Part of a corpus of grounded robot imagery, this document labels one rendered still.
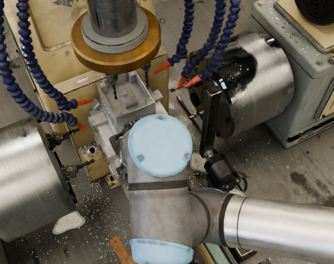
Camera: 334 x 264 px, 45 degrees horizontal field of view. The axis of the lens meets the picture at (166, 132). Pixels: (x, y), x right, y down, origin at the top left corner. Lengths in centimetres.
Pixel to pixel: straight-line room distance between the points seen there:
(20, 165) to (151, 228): 40
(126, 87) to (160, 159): 48
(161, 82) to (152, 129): 56
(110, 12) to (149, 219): 37
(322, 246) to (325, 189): 67
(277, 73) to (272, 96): 6
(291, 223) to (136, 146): 26
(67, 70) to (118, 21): 39
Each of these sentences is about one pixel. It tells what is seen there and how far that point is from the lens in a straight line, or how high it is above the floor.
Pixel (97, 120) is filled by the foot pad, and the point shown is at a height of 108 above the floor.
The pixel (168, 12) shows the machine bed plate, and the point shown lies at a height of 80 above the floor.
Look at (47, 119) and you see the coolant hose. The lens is 86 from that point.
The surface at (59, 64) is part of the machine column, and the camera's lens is 110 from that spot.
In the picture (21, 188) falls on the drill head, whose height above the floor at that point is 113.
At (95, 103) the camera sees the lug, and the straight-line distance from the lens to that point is 104.
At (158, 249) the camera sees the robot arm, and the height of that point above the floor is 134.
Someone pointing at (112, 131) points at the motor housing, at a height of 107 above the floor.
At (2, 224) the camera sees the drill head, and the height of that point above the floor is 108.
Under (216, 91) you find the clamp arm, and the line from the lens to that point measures 84.
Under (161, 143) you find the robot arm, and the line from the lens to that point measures 57.
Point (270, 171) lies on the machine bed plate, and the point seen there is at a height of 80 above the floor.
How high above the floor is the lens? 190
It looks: 57 degrees down
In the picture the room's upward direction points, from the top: 1 degrees counter-clockwise
